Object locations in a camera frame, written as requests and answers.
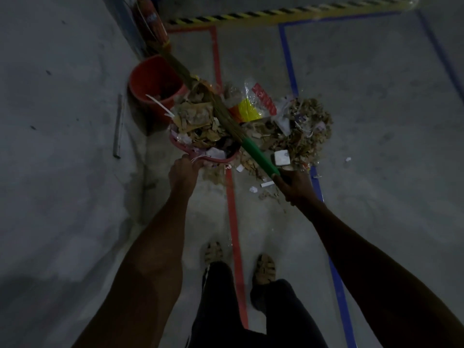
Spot person's sandal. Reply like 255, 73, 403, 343
253, 254, 277, 286
203, 241, 225, 266

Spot person's right hand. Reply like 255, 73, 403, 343
271, 169, 318, 207

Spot person's left sandal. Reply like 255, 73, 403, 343
203, 241, 225, 266

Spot clear plastic bag red label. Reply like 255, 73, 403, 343
225, 79, 293, 137

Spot yellow black striped barrier strip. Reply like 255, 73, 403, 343
165, 0, 420, 27

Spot green handled grass broom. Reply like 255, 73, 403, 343
148, 41, 283, 179

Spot person's right sandal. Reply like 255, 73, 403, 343
253, 254, 277, 286

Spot person's left forearm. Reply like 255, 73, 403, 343
72, 188, 194, 348

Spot white plastic strip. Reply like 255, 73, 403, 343
146, 94, 175, 118

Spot pile of dry leaf litter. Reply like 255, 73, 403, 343
173, 82, 333, 204

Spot grey metal bar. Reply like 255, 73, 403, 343
112, 94, 124, 159

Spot red plastic bucket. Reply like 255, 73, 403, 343
128, 55, 189, 123

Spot person's right forearm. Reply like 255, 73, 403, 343
298, 196, 464, 348

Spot person's left hand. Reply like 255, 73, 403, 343
168, 154, 204, 193

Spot pink plastic dustpan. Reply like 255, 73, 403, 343
168, 124, 241, 165

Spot person's black trousers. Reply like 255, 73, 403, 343
186, 261, 329, 348

